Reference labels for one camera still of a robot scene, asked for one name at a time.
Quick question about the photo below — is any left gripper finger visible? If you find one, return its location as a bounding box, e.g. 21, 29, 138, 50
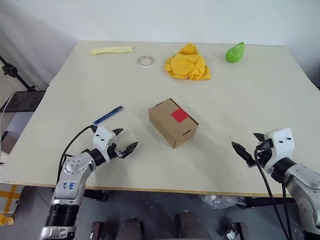
111, 127, 125, 138
119, 141, 139, 160

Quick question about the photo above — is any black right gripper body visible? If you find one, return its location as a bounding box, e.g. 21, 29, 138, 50
254, 139, 275, 168

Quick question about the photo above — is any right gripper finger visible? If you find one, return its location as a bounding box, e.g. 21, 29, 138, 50
252, 132, 267, 145
231, 141, 257, 168

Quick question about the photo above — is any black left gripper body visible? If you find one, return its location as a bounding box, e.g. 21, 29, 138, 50
106, 142, 126, 159

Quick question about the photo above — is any blue pen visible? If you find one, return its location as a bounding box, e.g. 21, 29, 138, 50
93, 105, 124, 125

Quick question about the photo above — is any brown cardboard box red sticker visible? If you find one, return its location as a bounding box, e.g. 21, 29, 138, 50
148, 97, 200, 150

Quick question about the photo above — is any clear plastic bag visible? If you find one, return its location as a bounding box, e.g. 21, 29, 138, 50
199, 194, 247, 210

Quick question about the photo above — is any white tape roll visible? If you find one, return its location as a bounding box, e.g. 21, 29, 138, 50
136, 55, 155, 69

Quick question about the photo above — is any pale yellow flat strip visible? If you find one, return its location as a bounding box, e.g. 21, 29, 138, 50
90, 44, 133, 56

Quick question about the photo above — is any green pear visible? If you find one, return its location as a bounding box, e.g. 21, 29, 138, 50
225, 41, 246, 64

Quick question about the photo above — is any yellow crumpled cloth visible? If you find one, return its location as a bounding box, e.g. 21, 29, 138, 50
164, 43, 212, 82

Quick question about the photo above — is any black tripod stand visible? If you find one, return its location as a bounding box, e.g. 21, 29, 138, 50
0, 55, 37, 92

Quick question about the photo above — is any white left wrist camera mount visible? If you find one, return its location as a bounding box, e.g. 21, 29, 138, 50
91, 125, 117, 164

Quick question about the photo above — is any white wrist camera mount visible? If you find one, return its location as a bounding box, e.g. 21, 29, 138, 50
263, 127, 297, 175
91, 125, 117, 164

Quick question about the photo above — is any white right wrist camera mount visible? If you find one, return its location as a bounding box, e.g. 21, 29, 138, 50
263, 127, 297, 175

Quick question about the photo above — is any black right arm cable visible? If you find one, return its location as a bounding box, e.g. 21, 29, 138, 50
253, 146, 293, 240

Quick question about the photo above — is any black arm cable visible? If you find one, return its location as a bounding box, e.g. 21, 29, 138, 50
253, 146, 293, 240
56, 124, 99, 187

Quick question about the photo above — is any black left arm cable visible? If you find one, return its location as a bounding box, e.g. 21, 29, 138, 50
56, 124, 99, 187

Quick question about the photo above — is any thin white cable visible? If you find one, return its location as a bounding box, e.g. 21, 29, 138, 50
0, 91, 20, 153

